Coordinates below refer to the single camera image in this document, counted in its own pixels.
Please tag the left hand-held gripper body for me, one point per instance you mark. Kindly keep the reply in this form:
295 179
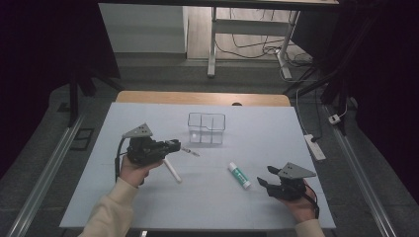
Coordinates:
145 151

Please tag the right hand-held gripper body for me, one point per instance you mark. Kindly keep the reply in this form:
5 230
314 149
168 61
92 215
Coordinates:
290 189

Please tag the clear pen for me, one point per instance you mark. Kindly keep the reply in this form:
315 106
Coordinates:
190 151

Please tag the white pen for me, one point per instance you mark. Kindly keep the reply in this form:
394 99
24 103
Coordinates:
173 172

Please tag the white green glue stick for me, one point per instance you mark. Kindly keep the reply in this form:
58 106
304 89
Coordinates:
239 175

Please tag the clear plastic pen holder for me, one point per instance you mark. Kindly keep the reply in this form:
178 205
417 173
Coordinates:
207 130

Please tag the person's left hand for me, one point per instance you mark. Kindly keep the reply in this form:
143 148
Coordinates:
133 173

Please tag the person's right hand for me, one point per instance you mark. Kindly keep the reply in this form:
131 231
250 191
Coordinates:
304 209

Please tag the white power strip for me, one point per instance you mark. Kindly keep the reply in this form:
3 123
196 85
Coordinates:
315 148

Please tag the pale blue board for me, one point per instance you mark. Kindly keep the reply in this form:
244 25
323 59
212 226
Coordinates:
204 204

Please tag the dark round table grommet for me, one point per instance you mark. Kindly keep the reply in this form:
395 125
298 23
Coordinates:
236 104

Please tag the small white adapter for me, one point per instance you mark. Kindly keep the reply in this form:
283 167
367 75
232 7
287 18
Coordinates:
334 119

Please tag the black stand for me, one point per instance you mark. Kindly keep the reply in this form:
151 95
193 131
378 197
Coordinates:
73 98
336 89

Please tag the dark curtain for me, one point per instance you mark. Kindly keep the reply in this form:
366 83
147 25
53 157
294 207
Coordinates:
33 65
388 82

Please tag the black floor frame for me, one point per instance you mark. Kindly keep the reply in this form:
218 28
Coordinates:
74 140

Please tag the aluminium rail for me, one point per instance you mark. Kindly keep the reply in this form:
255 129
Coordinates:
362 184
42 181

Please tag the desk with white frame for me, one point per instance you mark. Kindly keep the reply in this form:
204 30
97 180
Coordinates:
250 28

